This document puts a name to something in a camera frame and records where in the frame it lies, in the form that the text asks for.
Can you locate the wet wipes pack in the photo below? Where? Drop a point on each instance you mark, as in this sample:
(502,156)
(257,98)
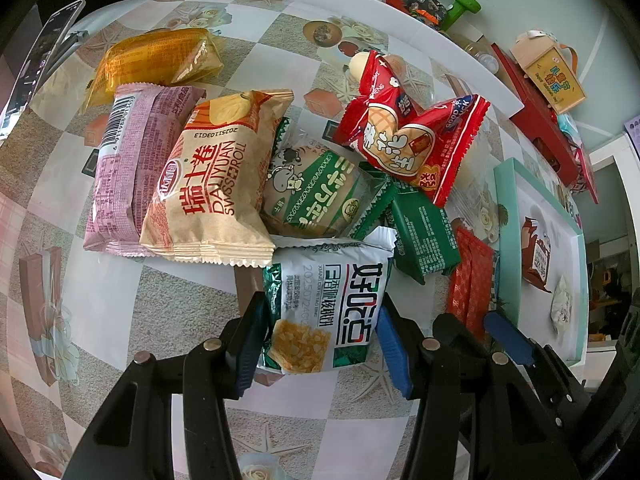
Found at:
(569,128)

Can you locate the white orange snack packet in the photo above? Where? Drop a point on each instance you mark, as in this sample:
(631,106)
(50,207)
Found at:
(561,306)

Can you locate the white green cracker packet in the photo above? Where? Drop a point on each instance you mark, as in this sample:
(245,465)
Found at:
(324,296)

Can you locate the pink snack packet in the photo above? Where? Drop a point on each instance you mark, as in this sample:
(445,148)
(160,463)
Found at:
(142,129)

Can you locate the white shelf unit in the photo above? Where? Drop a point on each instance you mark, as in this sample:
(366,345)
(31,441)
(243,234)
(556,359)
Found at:
(621,153)

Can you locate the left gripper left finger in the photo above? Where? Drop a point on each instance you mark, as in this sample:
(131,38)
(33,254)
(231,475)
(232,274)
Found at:
(130,436)

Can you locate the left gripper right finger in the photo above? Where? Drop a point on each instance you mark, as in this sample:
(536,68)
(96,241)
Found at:
(423,369)

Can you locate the red patterned pouch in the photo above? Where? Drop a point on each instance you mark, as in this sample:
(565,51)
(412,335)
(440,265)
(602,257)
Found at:
(585,179)

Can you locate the teal rimmed white tray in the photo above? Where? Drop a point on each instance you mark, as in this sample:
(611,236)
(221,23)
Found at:
(521,195)

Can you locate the green cow biscuit packet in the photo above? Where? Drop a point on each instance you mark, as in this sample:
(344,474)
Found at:
(312,191)

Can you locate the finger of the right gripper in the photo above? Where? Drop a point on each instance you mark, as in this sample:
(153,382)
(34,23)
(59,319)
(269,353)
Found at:
(534,388)
(497,452)

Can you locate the yellow wooden handle box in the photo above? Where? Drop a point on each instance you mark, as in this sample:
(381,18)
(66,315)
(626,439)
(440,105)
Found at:
(551,67)

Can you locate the clear bottle white cap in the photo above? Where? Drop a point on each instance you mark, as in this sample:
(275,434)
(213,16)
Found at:
(484,56)

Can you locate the smartphone on stand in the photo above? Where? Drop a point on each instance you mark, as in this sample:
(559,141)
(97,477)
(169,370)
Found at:
(53,45)

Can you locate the red peanut snack bag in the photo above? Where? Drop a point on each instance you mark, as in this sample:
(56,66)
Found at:
(423,148)

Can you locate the yellow cake packet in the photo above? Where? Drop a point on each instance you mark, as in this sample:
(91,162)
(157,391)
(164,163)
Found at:
(164,56)

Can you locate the green dumbbell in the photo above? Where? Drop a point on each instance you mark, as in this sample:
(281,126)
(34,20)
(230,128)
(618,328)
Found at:
(455,11)

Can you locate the dark green snack packet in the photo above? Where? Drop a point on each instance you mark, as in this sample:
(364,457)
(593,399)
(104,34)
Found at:
(425,242)

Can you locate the red white snack packet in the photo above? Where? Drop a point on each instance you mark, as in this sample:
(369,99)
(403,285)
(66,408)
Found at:
(536,252)

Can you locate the toy pile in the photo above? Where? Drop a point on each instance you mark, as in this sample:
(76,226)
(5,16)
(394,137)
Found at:
(429,12)

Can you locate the large red gift box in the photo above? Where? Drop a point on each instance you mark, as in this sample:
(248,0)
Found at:
(537,122)

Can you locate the red patterned wafer packet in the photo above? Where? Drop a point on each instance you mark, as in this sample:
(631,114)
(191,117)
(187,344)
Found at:
(470,284)

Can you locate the beige swiss roll packet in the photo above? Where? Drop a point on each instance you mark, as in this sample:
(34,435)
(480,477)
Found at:
(207,201)

